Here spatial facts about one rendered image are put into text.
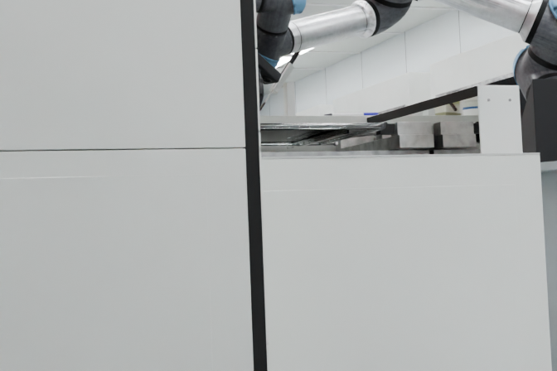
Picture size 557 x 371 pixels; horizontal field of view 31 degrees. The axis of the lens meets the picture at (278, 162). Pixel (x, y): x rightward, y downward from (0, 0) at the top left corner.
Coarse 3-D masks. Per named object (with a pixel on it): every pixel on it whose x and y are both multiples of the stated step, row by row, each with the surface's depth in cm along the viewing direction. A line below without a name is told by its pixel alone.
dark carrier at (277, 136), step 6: (264, 132) 212; (270, 132) 212; (276, 132) 213; (282, 132) 213; (288, 132) 214; (294, 132) 215; (300, 132) 215; (306, 132) 216; (312, 132) 216; (318, 132) 217; (324, 132) 217; (354, 132) 220; (264, 138) 226; (270, 138) 226; (276, 138) 227; (282, 138) 227; (288, 138) 228; (294, 138) 228; (300, 138) 229
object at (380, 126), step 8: (264, 128) 201; (272, 128) 202; (280, 128) 202; (288, 128) 203; (296, 128) 203; (304, 128) 204; (312, 128) 204; (320, 128) 205; (328, 128) 205; (336, 128) 206; (344, 128) 206; (352, 128) 207; (360, 128) 208; (368, 128) 208; (376, 128) 209
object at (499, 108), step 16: (480, 96) 199; (496, 96) 200; (512, 96) 202; (480, 112) 199; (496, 112) 200; (512, 112) 201; (480, 128) 199; (496, 128) 200; (512, 128) 201; (496, 144) 200; (512, 144) 201
